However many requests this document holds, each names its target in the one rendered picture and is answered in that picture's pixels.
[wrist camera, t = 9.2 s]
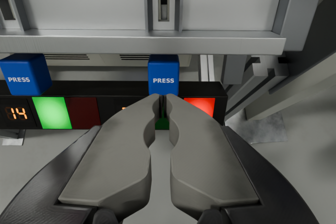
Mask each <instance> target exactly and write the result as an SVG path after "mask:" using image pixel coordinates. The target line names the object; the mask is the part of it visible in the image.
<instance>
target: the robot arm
mask: <svg viewBox="0 0 336 224"><path fill-rule="evenodd" d="M163 111H164V118H166V119H167V120H168V121H169V141H170V142H171V143H172V144H173V145H174V148H173V149H172V150H171V153H170V194H171V202H172V204H173V205H174V206H175V207H176V208H177V209H179V210H181V211H182V212H184V213H186V214H187V215H189V216H191V217H192V218H194V219H195V220H197V221H198V222H197V224H319V222H318V220H317V219H316V217H315V215H314V214H313V212H312V211H311V209H310V208H309V206H308V205H307V203H306V202H305V201H304V199H303V198H302V197H301V195H300V194H299V193H298V192H297V190H296V189H295V188H294V187H293V185H292V184H291V183H290V182H289V181H288V180H287V179H286V178H285V177H284V176H283V175H282V174H281V173H280V171H279V170H277V169H276V168H275V167H274V166H273V165H272V164H271V163H270V162H269V161H268V160H267V159H265V158H264V157H263V156H262V155H261V154H260V153H259V152H257V151H256V150H255V149H254V148H253V147H252V146H251V145H249V144H248V143H247V142H246V141H245V140H244V139H243V138H242V137H240V136H239V135H238V134H237V133H236V132H235V131H234V130H232V129H231V128H230V127H229V126H222V125H220V124H219V123H218V122H217V121H216V120H215V119H214V118H212V117H211V116H210V115H209V114H207V113H206V112H204V111H203V110H201V109H200V108H198V107H196V106H194V105H193V104H191V103H189V102H187V101H185V100H183V99H182V98H180V97H178V96H176V95H174V94H172V93H169V94H164V95H162V94H157V93H153V94H151V95H149V96H147V97H145V98H143V99H141V100H139V101H138V102H136V103H134V104H132V105H130V106H128V107H126V108H124V109H122V110H121V111H119V112H118V113H116V114H115V115H113V116H112V117H111V118H110V119H108V120H107V121H106V122H105V123H104V124H102V125H94V126H93V127H92V128H91V129H89V130H88V131H87V132H86V133H84V134H83V135H82V136H81V137H80V138H78V139H77V140H76V141H75V142H73V143H72V144H71V145H70V146H68V147H67V148H66V149H65V150H64V151H62V152H61V153H60V154H59V155H57V156H56V157H55V158H54V159H52V160H51V161H50V162H49V163H48V164H46V165H45V166H44V167H43V168H42V169H41V170H40V171H38V172H37V173H36V174H35V175H34V176H33V177H32V178H31V179H30V180H29V181H28V182H27V183H26V184H25V185H24V186H23V187H22V189H21V190H20V191H19V192H18V193H17V194H16V195H15V196H14V198H13V199H12V200H11V201H10V203H9V204H8V205H7V206H6V208H5V209H4V210H3V212H2V213H1V214H0V224H123V221H124V219H125V218H127V217H129V216H130V215H132V214H134V213H136V212H137V211H139V210H141V209H142V208H144V207H145V206H146V205H147V204H148V202H149V200H150V193H151V185H152V167H151V151H150V150H149V147H150V145H151V144H152V143H153V142H154V141H155V123H156V122H157V121H158V120H159V118H162V112H163Z"/></svg>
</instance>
